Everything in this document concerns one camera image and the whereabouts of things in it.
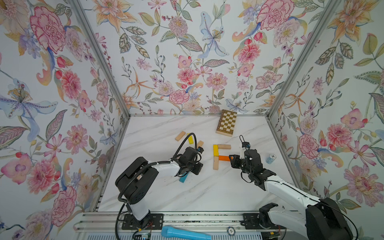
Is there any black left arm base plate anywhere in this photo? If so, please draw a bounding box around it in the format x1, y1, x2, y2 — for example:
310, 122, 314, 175
122, 213, 164, 230

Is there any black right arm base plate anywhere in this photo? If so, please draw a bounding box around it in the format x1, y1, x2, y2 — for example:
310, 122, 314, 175
240, 203, 286, 230

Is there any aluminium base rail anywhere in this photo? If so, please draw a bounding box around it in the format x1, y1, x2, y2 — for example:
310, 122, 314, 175
74, 212, 248, 233

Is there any natural wood block diagonal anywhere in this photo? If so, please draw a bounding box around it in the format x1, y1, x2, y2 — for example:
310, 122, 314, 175
197, 141, 204, 148

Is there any yellow block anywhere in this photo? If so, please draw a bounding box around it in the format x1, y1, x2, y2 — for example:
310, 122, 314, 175
188, 134, 195, 145
213, 145, 219, 157

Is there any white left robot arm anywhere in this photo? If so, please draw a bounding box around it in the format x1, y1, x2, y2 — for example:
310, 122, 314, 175
115, 147, 204, 221

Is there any blue microphone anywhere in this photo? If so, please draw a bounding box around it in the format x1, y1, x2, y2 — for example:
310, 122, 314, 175
161, 226, 212, 240

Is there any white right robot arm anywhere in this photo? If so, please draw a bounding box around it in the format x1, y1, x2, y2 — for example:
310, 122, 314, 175
229, 148, 358, 240

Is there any aluminium corner post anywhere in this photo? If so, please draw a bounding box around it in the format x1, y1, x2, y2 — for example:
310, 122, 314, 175
69, 0, 131, 120
266, 0, 339, 120

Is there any natural wood block top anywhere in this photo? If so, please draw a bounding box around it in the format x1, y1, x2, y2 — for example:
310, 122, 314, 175
218, 144, 232, 150

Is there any aluminium left corner post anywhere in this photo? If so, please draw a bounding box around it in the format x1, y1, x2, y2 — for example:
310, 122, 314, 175
69, 0, 131, 120

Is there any aluminium right corner post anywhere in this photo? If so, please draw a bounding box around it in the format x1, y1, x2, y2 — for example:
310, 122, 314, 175
266, 0, 339, 120

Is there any blue poker chip stack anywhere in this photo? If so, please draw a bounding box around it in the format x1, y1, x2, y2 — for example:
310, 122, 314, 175
266, 154, 277, 164

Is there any teal block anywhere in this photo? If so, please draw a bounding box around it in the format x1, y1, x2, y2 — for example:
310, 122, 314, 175
179, 174, 188, 183

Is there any orange block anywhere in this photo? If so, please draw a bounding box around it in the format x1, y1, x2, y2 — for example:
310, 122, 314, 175
219, 156, 231, 162

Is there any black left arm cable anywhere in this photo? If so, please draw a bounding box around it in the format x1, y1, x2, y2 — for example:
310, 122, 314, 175
114, 132, 199, 240

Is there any wooden chessboard box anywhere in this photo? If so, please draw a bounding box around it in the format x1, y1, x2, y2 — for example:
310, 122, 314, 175
216, 110, 237, 137

